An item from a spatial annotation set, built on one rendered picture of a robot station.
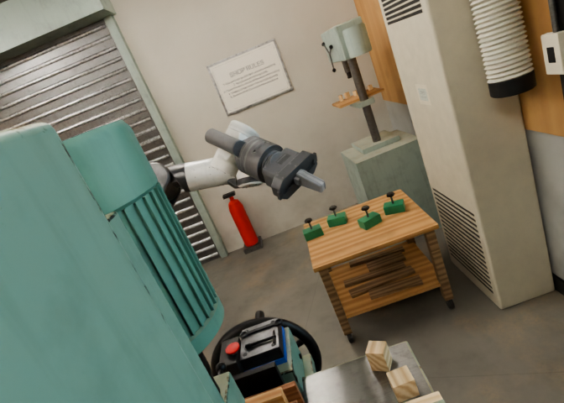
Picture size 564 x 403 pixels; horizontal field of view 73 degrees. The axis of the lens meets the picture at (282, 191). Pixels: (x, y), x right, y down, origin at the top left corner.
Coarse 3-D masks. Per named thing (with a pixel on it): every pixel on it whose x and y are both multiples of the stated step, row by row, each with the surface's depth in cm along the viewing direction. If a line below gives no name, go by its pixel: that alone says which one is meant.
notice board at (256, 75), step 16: (256, 48) 329; (272, 48) 329; (224, 64) 331; (240, 64) 332; (256, 64) 332; (272, 64) 333; (224, 80) 335; (240, 80) 335; (256, 80) 336; (272, 80) 337; (288, 80) 338; (224, 96) 339; (240, 96) 339; (256, 96) 340; (272, 96) 341
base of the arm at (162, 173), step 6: (156, 162) 112; (156, 168) 111; (162, 168) 111; (156, 174) 111; (162, 174) 111; (168, 174) 111; (162, 180) 111; (168, 180) 111; (162, 186) 110; (174, 198) 123; (174, 204) 123
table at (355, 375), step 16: (400, 352) 76; (304, 368) 86; (336, 368) 78; (352, 368) 77; (368, 368) 75; (416, 368) 71; (304, 384) 78; (320, 384) 76; (336, 384) 75; (352, 384) 73; (368, 384) 72; (384, 384) 71; (416, 384) 68; (320, 400) 72; (336, 400) 71; (352, 400) 70; (368, 400) 69; (384, 400) 67
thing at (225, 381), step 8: (216, 376) 64; (224, 376) 63; (224, 384) 62; (232, 384) 63; (224, 392) 60; (232, 392) 62; (240, 392) 65; (224, 400) 58; (232, 400) 61; (240, 400) 64
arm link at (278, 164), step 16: (256, 144) 81; (272, 144) 81; (256, 160) 79; (272, 160) 79; (288, 160) 78; (304, 160) 77; (256, 176) 81; (272, 176) 77; (288, 176) 75; (288, 192) 77
